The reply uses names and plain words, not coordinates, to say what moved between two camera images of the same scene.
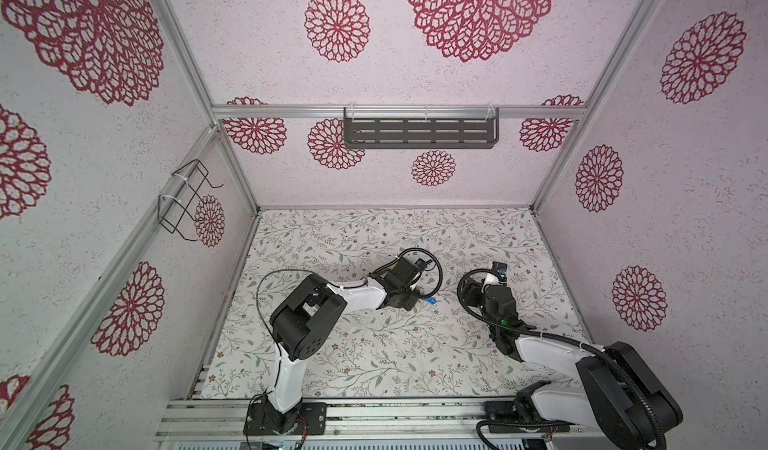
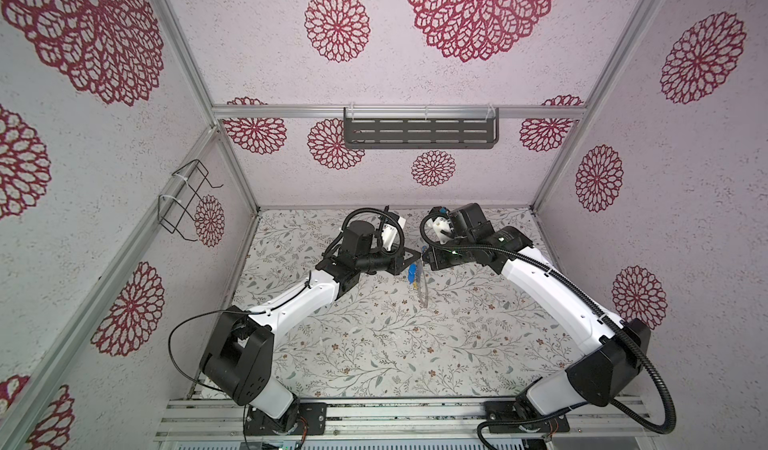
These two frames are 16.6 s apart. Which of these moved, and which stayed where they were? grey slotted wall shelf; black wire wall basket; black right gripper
Moved: black right gripper
Stayed: grey slotted wall shelf; black wire wall basket
